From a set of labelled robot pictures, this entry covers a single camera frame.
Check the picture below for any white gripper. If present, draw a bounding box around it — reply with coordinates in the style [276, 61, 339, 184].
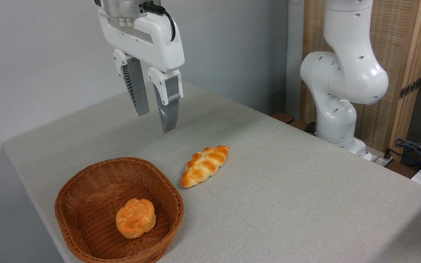
[97, 7, 185, 134]

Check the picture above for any long braided bread loaf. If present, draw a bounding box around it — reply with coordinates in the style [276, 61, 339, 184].
[181, 145, 230, 188]

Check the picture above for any round knotted bread roll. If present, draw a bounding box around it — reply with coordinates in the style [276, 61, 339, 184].
[115, 198, 156, 239]

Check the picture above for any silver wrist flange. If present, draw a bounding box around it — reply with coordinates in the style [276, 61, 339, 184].
[94, 0, 162, 27]

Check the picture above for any brown wicker basket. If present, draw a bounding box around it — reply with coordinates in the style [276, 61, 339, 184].
[54, 157, 185, 263]

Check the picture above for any wooden woven folding screen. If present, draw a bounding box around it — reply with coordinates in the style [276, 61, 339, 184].
[301, 0, 421, 163]

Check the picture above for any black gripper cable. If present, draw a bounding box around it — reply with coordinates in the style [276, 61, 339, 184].
[140, 2, 177, 42]

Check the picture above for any black cable bundle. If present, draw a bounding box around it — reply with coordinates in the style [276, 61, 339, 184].
[383, 138, 421, 190]

